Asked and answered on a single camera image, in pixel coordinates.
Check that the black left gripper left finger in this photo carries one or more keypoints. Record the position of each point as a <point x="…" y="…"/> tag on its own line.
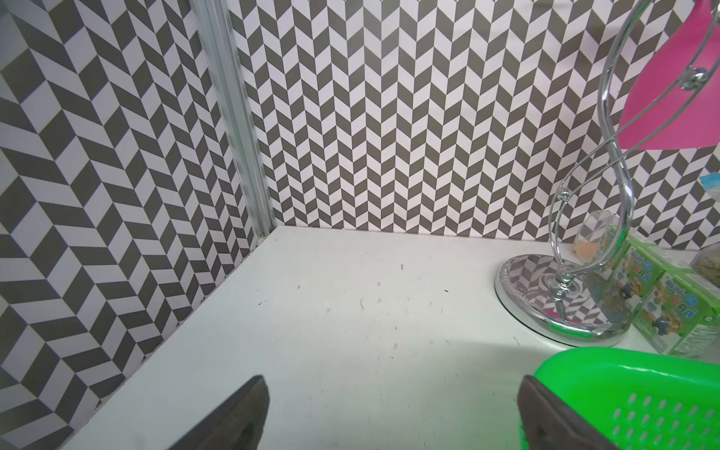
<point x="238" y="423"/>

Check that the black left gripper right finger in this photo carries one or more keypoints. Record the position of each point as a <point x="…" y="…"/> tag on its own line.
<point x="549" y="423"/>

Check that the green plastic basket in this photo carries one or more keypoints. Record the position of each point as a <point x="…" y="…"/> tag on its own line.
<point x="638" y="400"/>

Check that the green juice carton pack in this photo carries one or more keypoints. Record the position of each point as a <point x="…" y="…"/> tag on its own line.
<point x="672" y="306"/>

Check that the clear jar with grey lid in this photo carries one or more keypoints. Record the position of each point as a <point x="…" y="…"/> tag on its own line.
<point x="706" y="263"/>

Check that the pink plastic wine glass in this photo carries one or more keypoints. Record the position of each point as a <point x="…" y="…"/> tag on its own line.
<point x="661" y="115"/>

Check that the aluminium corner post left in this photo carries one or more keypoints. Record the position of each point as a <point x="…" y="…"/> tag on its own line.
<point x="217" y="36"/>

